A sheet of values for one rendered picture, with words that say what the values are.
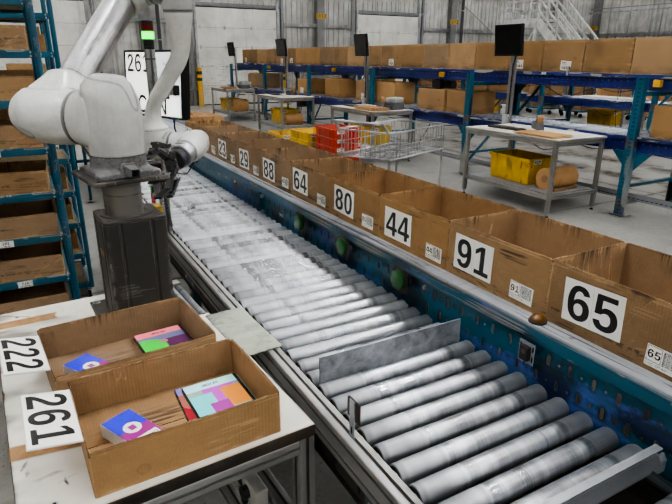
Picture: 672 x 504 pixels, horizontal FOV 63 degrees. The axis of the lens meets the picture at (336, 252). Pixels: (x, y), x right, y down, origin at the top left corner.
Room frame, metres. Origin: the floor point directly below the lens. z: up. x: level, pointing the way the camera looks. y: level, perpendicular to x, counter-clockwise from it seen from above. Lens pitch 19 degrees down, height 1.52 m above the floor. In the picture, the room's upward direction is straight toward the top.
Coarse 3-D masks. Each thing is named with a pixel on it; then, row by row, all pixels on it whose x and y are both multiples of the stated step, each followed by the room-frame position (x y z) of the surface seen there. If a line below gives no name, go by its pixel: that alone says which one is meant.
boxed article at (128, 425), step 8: (120, 416) 1.00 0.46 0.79; (128, 416) 1.00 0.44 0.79; (136, 416) 1.00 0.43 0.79; (104, 424) 0.97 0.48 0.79; (112, 424) 0.97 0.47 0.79; (120, 424) 0.97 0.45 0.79; (128, 424) 0.97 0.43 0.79; (136, 424) 0.97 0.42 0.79; (144, 424) 0.97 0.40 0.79; (152, 424) 0.97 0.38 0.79; (104, 432) 0.96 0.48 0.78; (112, 432) 0.94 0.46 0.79; (120, 432) 0.94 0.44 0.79; (128, 432) 0.94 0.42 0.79; (136, 432) 0.94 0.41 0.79; (144, 432) 0.94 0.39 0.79; (152, 432) 0.94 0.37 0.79; (112, 440) 0.95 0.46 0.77; (120, 440) 0.93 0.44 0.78; (128, 440) 0.92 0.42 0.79
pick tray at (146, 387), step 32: (192, 352) 1.19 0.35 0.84; (224, 352) 1.23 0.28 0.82; (96, 384) 1.07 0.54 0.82; (128, 384) 1.10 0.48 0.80; (160, 384) 1.14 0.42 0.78; (192, 384) 1.17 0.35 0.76; (256, 384) 1.11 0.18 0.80; (96, 416) 1.04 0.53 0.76; (160, 416) 1.04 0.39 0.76; (224, 416) 0.94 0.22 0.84; (256, 416) 0.97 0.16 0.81; (96, 448) 0.93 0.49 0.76; (128, 448) 0.84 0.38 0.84; (160, 448) 0.87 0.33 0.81; (192, 448) 0.90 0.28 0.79; (224, 448) 0.93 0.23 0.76; (96, 480) 0.81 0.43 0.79; (128, 480) 0.84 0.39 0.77
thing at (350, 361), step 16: (400, 336) 1.33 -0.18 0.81; (416, 336) 1.36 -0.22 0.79; (432, 336) 1.39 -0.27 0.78; (448, 336) 1.42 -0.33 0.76; (336, 352) 1.24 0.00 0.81; (352, 352) 1.26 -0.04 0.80; (368, 352) 1.28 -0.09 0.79; (384, 352) 1.31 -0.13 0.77; (400, 352) 1.33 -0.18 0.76; (416, 352) 1.36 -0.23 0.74; (320, 368) 1.21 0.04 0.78; (336, 368) 1.24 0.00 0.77; (352, 368) 1.26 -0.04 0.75; (368, 368) 1.28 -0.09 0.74
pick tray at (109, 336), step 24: (120, 312) 1.40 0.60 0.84; (144, 312) 1.43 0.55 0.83; (168, 312) 1.47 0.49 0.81; (192, 312) 1.40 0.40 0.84; (48, 336) 1.29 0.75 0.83; (72, 336) 1.32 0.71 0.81; (96, 336) 1.36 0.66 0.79; (120, 336) 1.39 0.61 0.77; (192, 336) 1.41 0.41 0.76; (48, 360) 1.13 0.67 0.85; (120, 360) 1.13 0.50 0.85
